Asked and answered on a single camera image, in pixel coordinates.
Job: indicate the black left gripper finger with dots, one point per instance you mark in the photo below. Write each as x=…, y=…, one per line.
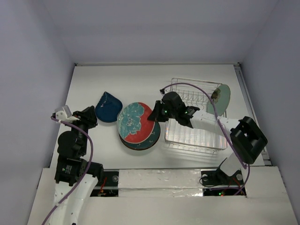
x=88, y=115
x=87, y=126

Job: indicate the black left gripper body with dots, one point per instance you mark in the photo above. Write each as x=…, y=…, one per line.
x=83, y=118

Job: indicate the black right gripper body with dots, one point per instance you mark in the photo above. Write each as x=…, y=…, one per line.
x=158, y=111

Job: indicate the dark blue teardrop plate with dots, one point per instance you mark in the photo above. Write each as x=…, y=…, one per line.
x=108, y=108

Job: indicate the dark teal floral plate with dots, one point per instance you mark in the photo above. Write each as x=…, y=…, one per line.
x=148, y=143

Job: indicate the red and teal glazed plate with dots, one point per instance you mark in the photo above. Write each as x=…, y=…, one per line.
x=133, y=124

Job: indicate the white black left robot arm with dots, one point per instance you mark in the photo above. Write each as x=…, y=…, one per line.
x=75, y=177

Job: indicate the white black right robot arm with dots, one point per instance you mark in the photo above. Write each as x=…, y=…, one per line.
x=243, y=136

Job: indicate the green plate with white rim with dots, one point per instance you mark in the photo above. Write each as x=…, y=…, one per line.
x=221, y=98

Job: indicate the silver foil covered bar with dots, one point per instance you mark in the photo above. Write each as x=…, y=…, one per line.
x=160, y=183

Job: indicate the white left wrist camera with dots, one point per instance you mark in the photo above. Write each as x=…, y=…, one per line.
x=63, y=114

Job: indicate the chrome wire dish rack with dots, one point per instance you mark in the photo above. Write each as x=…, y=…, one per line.
x=206, y=134

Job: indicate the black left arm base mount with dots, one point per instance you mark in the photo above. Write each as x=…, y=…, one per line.
x=109, y=186

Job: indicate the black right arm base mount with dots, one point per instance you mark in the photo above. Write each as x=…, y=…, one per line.
x=213, y=178

